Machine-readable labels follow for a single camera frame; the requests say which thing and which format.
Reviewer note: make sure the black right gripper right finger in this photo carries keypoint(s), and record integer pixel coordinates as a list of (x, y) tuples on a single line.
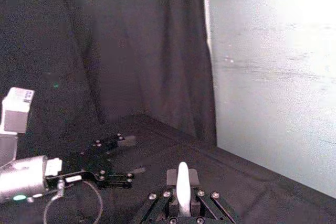
[(193, 177)]

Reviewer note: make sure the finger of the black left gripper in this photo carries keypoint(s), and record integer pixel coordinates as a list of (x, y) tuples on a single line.
[(115, 179), (110, 142)]

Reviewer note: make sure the black table cloth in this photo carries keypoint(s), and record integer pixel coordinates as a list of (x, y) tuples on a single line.
[(183, 153)]

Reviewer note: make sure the black curtain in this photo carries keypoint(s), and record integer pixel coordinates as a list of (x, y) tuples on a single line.
[(147, 51)]

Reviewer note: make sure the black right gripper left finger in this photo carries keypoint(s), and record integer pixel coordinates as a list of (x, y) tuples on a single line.
[(172, 178)]

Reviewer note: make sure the small white plastic piece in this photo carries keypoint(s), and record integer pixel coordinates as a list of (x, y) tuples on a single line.
[(183, 182)]

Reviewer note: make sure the plain pale wall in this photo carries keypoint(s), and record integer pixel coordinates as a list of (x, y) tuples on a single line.
[(275, 77)]

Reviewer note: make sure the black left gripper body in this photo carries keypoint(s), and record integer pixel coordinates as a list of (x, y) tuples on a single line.
[(86, 166)]

